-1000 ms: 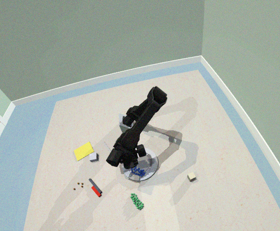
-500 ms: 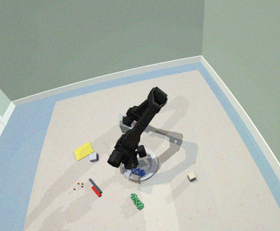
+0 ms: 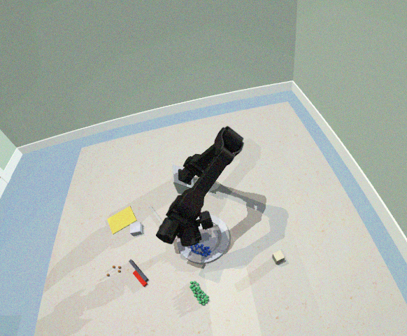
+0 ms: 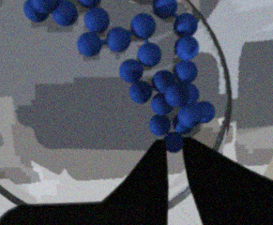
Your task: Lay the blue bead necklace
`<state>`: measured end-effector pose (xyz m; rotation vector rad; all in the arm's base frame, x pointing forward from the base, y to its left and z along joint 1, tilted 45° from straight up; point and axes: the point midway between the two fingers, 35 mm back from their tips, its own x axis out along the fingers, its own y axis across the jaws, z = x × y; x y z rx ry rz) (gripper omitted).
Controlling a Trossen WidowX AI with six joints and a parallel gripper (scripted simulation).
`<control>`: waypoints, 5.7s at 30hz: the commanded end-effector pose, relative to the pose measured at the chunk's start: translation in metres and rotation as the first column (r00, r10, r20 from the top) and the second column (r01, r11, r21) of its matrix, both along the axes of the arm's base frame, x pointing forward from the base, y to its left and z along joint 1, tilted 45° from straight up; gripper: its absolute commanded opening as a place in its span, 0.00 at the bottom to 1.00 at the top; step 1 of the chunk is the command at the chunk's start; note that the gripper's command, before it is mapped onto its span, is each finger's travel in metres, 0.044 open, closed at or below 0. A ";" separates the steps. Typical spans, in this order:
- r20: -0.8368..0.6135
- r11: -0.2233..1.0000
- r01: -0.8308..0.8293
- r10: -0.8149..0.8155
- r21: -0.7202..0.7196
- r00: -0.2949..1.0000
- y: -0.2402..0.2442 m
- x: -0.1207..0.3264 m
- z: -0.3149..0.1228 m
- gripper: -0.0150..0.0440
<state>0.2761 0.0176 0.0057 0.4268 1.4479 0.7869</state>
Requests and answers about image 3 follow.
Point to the yellow flat rectangle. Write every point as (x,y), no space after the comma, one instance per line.
(121,220)

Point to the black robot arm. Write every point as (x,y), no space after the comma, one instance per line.
(207,166)

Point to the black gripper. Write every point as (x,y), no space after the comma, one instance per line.
(205,221)

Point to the small cream cube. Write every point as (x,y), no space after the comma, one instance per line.
(278,257)

